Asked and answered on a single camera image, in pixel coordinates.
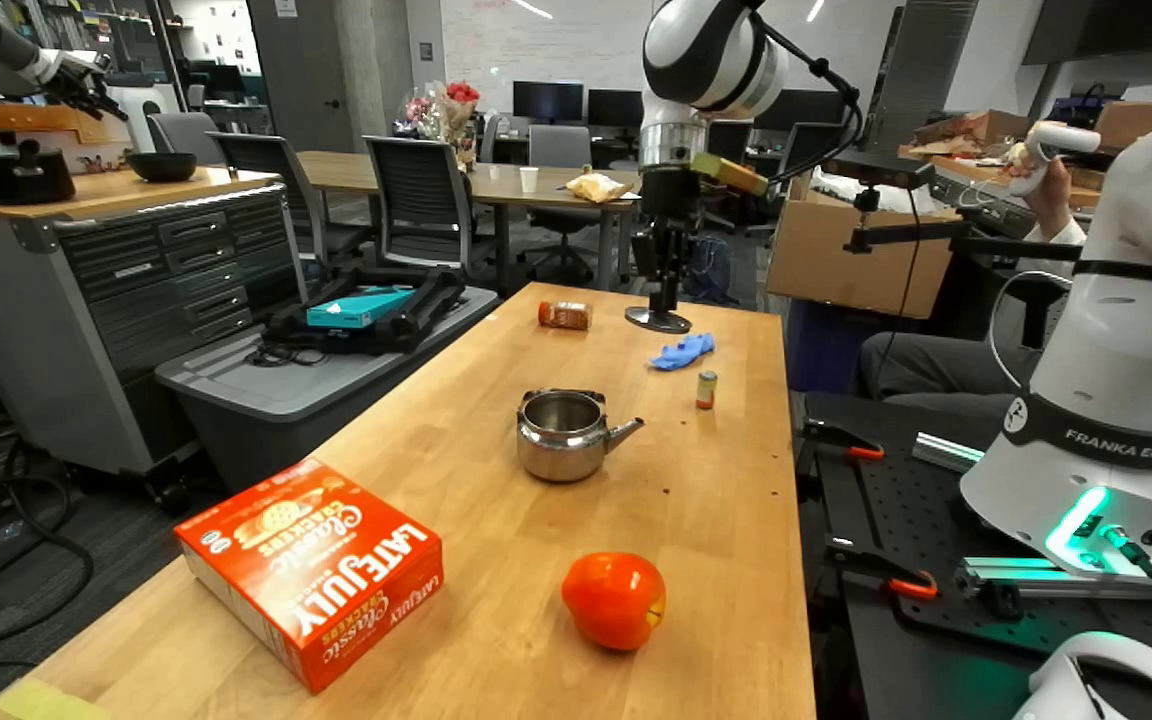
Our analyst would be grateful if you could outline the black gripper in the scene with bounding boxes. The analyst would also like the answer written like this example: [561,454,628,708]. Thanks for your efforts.
[638,165,706,316]

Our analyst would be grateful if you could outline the steel lid black knob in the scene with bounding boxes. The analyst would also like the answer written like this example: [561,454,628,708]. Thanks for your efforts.
[619,300,698,338]

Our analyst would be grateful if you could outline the white handheld VR controller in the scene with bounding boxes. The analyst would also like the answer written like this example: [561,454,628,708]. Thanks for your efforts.
[1021,115,1110,165]

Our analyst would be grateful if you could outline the steel kettle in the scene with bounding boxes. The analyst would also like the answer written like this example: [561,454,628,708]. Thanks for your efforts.
[507,386,652,488]

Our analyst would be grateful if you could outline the operator hand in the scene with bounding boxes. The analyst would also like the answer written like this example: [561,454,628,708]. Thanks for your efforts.
[1032,148,1092,239]

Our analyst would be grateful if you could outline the yellow snack bag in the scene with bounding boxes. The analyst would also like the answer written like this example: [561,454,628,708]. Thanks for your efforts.
[566,170,638,208]

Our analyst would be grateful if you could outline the brown sauce bottle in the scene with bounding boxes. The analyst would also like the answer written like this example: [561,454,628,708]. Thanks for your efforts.
[531,295,598,338]

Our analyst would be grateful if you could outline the black computer monitor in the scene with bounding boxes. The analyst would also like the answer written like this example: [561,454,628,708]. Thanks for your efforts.
[586,83,650,141]
[507,75,592,133]

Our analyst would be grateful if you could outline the wooden meeting table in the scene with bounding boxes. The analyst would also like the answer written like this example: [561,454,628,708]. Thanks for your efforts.
[293,145,650,292]

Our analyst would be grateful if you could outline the brown cardboard box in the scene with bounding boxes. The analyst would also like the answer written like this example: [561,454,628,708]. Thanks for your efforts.
[765,189,960,323]

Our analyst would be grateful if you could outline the grey mesh office chair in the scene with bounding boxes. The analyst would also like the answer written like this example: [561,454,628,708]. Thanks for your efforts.
[211,127,328,272]
[362,127,480,280]

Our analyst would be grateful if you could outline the operator legs dark trousers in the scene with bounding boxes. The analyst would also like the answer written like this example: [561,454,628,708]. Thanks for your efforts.
[855,323,1049,404]

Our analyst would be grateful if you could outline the teal case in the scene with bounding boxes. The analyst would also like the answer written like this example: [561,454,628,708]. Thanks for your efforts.
[301,280,419,338]

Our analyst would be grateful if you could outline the orange toy tomato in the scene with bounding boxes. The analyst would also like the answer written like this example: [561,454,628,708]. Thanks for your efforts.
[558,547,672,659]

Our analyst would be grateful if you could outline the aluminium extrusion bar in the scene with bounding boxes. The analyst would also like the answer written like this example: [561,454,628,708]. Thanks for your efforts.
[957,547,1152,610]
[912,425,995,475]

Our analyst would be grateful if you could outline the grey storage bin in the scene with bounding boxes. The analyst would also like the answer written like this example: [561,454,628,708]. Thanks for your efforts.
[153,278,505,493]

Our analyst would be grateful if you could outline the black robot stand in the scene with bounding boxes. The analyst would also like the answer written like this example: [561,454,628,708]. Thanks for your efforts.
[794,387,1152,720]

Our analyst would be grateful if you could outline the orange cracker box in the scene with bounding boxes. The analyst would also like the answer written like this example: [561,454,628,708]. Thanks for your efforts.
[168,455,451,700]

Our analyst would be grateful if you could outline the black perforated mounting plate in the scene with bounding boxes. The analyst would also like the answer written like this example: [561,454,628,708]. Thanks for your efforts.
[854,398,1152,720]

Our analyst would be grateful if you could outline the black bowl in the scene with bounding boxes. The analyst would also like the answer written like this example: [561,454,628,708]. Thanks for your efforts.
[121,145,206,189]

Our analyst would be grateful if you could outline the grey tool cabinet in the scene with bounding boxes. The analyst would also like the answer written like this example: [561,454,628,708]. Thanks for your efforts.
[0,165,309,482]

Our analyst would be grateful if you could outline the black pot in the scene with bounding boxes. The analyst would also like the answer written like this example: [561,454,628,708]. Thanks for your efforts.
[0,127,80,208]

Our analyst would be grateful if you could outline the yellow sponge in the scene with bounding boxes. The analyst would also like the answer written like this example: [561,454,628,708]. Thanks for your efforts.
[0,678,118,720]

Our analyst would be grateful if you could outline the yellow green wrist camera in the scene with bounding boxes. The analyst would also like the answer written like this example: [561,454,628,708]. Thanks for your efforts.
[690,148,781,205]

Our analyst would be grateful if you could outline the black backpack straps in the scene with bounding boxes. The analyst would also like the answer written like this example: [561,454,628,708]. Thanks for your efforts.
[253,264,477,367]

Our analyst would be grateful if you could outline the orange handled black clamp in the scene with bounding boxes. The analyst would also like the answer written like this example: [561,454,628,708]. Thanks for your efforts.
[797,417,891,467]
[826,537,946,610]

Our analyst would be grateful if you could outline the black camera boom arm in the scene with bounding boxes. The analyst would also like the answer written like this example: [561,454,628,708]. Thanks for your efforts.
[844,180,1088,269]

